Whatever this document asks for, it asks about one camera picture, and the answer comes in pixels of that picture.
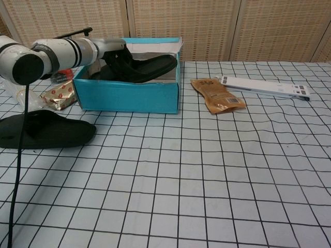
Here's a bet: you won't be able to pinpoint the black rubber slipper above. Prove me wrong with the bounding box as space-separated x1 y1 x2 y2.
89 54 178 84
0 109 97 150

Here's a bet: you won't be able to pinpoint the gold wrapped package red print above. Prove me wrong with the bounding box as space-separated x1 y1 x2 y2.
39 79 77 112

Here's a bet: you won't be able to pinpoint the teal cardboard shoe box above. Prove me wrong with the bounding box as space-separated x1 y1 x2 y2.
73 37 184 115

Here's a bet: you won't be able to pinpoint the clear plastic tube bundle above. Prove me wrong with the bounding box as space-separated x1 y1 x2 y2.
0 77 45 110

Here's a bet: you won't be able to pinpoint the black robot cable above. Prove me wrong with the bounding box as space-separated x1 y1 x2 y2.
7 27 93 248

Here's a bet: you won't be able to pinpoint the light blue grid tablecloth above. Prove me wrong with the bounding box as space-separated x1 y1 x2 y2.
0 59 331 248

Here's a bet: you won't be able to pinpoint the brown foil pouch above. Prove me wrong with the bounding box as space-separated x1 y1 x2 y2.
190 78 247 115

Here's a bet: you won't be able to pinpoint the woven bamboo folding screen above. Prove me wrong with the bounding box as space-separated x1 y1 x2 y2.
0 0 331 63

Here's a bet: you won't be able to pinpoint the white folding stand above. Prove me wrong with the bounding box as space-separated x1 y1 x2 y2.
218 75 313 102

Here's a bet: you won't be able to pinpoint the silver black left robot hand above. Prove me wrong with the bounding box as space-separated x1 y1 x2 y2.
93 38 136 79

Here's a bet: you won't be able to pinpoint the clear bag red black items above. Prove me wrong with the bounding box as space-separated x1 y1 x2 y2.
50 68 74 84

